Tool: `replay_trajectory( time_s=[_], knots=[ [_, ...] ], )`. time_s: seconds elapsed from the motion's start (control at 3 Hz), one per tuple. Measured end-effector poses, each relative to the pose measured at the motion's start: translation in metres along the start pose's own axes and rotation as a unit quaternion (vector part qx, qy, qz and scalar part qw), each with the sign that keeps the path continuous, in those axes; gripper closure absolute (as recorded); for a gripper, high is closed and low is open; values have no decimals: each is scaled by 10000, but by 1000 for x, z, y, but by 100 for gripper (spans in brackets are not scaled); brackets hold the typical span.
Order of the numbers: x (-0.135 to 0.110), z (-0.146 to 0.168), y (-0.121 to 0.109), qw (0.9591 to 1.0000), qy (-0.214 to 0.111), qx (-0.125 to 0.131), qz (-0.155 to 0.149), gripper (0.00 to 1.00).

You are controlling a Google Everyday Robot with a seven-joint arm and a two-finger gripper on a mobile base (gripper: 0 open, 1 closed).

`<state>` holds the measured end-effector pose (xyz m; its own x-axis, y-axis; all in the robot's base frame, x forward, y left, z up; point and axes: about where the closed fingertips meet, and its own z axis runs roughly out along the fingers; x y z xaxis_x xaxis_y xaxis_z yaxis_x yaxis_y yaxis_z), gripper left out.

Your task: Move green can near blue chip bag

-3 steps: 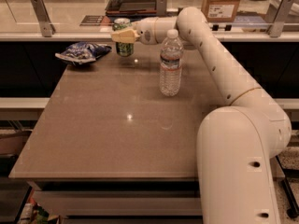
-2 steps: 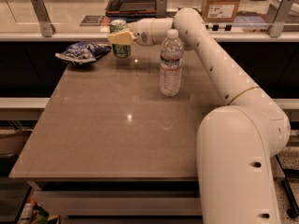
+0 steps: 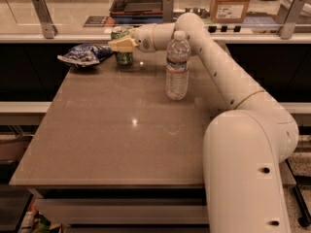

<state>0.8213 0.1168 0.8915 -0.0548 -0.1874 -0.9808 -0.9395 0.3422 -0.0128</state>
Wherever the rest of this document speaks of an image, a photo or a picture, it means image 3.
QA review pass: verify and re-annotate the green soda can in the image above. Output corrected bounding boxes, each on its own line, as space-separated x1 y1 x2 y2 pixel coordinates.
111 26 133 67

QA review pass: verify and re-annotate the right metal glass bracket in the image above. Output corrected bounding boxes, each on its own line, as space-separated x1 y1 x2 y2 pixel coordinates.
276 0 311 39

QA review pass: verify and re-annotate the brown cardboard box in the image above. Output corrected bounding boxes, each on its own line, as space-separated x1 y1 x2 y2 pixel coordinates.
209 0 251 23

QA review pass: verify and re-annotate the middle metal glass bracket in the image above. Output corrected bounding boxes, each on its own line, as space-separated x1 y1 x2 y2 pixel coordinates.
162 0 174 23

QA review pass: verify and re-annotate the left metal glass bracket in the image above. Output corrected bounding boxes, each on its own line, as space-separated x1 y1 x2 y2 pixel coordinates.
31 0 58 39

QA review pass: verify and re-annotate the grey table drawer unit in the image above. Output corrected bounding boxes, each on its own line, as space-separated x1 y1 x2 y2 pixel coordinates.
34 186 209 231

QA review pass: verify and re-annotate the glass railing panel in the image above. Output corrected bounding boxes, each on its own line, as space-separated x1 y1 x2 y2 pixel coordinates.
0 0 311 36

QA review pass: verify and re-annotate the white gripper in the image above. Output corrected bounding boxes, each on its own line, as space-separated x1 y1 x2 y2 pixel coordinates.
108 23 156 52

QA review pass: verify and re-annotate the clear plastic water bottle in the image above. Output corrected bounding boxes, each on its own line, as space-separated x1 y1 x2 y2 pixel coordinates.
166 30 191 101

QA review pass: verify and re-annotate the metal glass bracket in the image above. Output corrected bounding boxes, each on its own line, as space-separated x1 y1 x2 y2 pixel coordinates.
162 0 174 23
276 0 311 39
31 0 58 39

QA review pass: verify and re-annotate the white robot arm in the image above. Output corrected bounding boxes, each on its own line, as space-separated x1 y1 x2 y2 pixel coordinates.
109 13 298 233

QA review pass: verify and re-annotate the blue chip bag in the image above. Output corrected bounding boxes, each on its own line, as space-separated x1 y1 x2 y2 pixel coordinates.
57 44 113 69

